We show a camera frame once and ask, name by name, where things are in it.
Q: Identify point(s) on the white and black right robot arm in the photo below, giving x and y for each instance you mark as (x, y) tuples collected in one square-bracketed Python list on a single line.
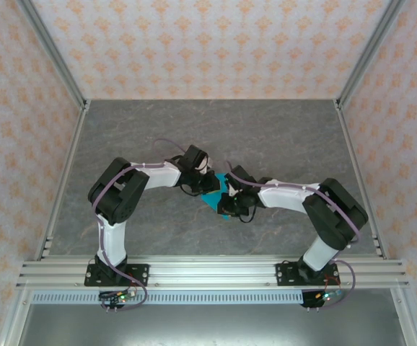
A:
[(320, 252)]

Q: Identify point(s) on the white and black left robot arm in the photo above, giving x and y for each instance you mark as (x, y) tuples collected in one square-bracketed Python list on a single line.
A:
[(114, 241)]

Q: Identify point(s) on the grey metal panel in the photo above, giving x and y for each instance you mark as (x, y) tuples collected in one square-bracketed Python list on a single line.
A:
[(212, 328)]

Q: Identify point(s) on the aluminium mounting rail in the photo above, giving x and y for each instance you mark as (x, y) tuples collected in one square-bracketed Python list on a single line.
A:
[(212, 274)]

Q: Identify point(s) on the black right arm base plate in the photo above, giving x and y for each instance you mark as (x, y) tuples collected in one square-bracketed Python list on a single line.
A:
[(284, 275)]

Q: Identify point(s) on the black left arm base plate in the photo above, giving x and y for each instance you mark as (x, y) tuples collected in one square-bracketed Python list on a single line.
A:
[(140, 275)]

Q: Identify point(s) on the aluminium table side rail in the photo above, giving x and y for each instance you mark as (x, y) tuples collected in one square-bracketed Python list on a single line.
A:
[(358, 176), (67, 176)]

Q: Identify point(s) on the aluminium frame post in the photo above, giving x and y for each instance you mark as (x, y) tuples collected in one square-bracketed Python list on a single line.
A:
[(369, 54), (51, 54)]

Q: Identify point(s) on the aluminium lower frame rail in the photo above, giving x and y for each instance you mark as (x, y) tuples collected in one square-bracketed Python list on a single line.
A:
[(12, 324), (410, 324)]

